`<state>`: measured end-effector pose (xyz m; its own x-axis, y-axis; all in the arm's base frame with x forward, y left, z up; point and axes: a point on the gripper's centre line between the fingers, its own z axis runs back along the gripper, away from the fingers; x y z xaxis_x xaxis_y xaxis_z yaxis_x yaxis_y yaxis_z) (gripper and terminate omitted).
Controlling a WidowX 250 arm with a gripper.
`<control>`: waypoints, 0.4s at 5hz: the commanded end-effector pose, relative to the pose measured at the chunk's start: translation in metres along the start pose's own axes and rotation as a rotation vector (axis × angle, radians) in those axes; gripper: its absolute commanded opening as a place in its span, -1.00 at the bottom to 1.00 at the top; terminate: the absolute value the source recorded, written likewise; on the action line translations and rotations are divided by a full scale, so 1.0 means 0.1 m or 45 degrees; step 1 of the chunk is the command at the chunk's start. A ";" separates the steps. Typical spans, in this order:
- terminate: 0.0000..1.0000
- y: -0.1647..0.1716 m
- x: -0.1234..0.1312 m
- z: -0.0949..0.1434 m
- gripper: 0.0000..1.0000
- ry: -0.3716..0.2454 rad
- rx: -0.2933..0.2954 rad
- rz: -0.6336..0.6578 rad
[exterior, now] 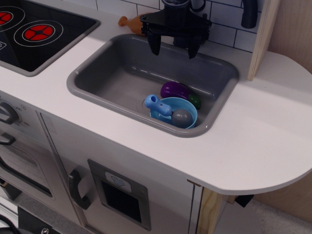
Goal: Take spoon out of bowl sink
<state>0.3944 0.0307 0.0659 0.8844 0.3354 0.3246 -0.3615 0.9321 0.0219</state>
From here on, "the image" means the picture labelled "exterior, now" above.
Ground grey cabinet door handle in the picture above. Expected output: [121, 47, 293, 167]
[68, 170, 91, 210]

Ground orange toy chicken drumstick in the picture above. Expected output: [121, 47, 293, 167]
[118, 14, 147, 37]

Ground wooden side post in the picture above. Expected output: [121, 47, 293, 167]
[247, 0, 281, 81]

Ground toy oven door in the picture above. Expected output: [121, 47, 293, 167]
[0, 130, 75, 216]

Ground black toy stovetop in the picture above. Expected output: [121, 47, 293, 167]
[0, 0, 100, 77]

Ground grey ice dispenser panel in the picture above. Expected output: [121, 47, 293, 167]
[88, 159, 151, 231]

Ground grey oven knob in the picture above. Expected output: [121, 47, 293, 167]
[0, 102, 19, 124]

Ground light blue plastic bowl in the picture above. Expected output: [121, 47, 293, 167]
[148, 97, 197, 129]

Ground grey plastic sink basin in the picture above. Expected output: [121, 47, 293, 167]
[67, 34, 239, 137]

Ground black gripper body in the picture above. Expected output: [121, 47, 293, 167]
[140, 0, 212, 45]

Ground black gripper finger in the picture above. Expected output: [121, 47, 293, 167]
[147, 31, 161, 56]
[188, 38, 200, 59]

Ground blue and grey toy spoon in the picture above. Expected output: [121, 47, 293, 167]
[144, 95, 193, 128]

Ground black toy faucet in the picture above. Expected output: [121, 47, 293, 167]
[172, 0, 259, 47]

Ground purple toy eggplant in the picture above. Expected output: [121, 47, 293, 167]
[160, 81, 201, 109]

